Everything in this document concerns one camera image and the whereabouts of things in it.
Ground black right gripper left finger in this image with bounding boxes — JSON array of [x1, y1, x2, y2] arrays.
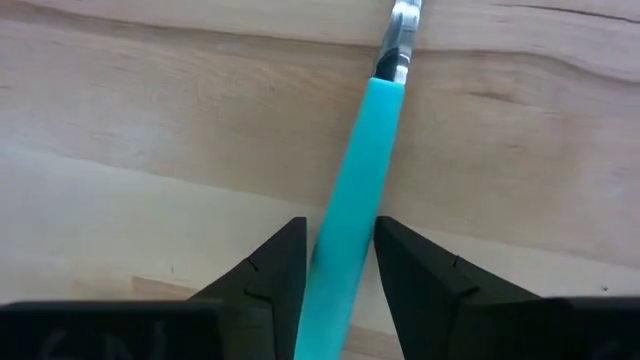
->
[[0, 215, 308, 360]]

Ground teal-handled fork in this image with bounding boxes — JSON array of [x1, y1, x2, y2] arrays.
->
[[293, 0, 424, 360]]

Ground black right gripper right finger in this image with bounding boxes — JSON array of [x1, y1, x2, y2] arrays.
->
[[373, 215, 640, 360]]

